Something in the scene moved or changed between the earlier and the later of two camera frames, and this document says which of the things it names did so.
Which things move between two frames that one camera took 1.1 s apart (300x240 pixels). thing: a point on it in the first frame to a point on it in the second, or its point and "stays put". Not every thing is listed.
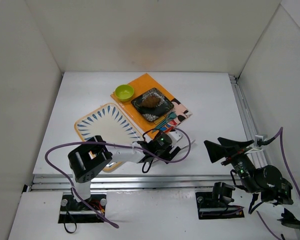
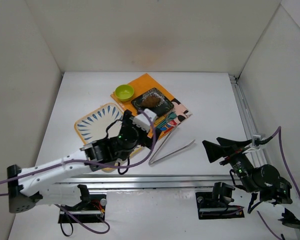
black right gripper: x=232 y=156 stays put
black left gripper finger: x=147 y=155 to x=127 y=115
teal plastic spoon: x=172 y=115 stays put
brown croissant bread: x=150 y=102 stays put
